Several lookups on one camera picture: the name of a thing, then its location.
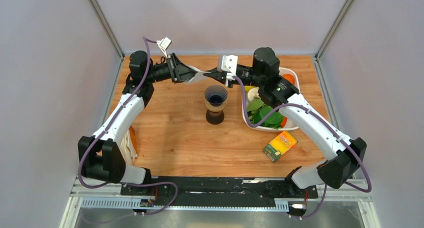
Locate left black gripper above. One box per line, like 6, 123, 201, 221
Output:
145, 53, 201, 85

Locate aluminium frame rail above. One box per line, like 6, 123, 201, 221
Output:
61, 176, 381, 228

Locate blue glass cone dripper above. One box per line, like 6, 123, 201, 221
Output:
204, 84, 228, 107

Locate orange carrot toy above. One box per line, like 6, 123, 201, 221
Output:
280, 116, 288, 128

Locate single white paper filter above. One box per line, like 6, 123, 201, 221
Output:
185, 65, 211, 85

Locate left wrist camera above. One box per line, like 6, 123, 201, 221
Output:
156, 37, 172, 59

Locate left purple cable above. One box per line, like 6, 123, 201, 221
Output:
77, 36, 179, 217

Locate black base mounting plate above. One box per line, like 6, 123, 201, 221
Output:
120, 176, 318, 208

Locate white rectangular tray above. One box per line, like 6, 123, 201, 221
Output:
246, 67, 301, 133

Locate yellow napa cabbage toy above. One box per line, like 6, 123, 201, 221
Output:
244, 85, 258, 92

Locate brown glass coffee carafe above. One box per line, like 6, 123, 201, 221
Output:
205, 110, 225, 125

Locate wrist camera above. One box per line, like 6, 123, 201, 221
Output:
156, 37, 172, 59
217, 55, 238, 74

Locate white paper coffee filters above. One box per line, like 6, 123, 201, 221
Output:
119, 130, 138, 165

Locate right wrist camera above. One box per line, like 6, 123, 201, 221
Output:
217, 55, 238, 74

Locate green bok choy toy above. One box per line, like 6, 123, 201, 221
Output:
247, 104, 284, 129
247, 98, 264, 112

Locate yellow green juice box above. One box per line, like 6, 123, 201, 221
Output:
262, 131, 298, 163

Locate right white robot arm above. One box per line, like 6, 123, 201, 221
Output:
205, 47, 372, 197

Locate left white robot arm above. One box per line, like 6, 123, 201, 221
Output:
77, 50, 199, 195

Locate white mushroom toy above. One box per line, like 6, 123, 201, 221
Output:
247, 87, 260, 102

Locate wooden dripper holder ring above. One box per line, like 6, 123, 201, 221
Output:
203, 99, 229, 113

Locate small orange pumpkin toy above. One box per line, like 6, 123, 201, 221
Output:
282, 73, 296, 85

